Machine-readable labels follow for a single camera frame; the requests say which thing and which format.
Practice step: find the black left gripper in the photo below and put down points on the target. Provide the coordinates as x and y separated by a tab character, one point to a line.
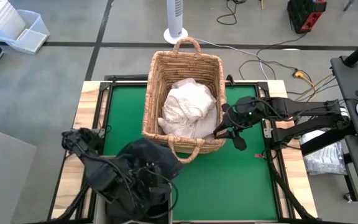
149	177

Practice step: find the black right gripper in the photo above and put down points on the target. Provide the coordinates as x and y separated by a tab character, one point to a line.
244	113

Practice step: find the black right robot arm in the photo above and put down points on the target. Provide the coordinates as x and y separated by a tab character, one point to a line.
306	109

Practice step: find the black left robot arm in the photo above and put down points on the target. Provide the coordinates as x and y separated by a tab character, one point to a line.
101	177

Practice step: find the small red clip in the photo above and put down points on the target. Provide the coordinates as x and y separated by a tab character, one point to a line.
259	156

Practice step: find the green table mat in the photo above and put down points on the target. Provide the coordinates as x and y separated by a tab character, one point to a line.
222	186

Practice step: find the woven wicker basket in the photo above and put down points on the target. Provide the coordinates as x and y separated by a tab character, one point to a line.
182	65

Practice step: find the yellow power plug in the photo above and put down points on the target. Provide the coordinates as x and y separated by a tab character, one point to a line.
298	74

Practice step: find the plastic bag with white items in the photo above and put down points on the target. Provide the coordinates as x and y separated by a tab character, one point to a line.
325	158

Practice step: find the black diagonal strut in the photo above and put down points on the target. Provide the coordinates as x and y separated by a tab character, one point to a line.
328	141

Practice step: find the black caster wheel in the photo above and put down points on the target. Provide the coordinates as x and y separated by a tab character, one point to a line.
348	197

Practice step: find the white tower fan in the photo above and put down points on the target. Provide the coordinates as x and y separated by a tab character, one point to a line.
175	15

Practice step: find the clear plastic tub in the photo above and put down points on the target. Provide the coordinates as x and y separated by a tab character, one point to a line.
26	39

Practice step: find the small metal bracket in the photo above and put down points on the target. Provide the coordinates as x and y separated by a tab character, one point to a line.
268	132

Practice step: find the black aluminium table frame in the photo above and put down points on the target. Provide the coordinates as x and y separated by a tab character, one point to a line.
129	77

